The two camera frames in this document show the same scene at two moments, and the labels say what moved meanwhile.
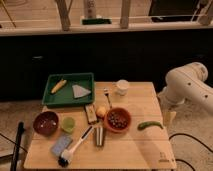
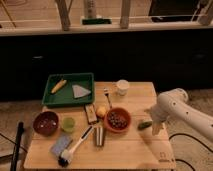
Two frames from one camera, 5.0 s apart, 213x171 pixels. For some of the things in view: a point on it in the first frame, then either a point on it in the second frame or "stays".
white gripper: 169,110 -> 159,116
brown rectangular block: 91,113 stays
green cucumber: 142,125 stays
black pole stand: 21,131 stays
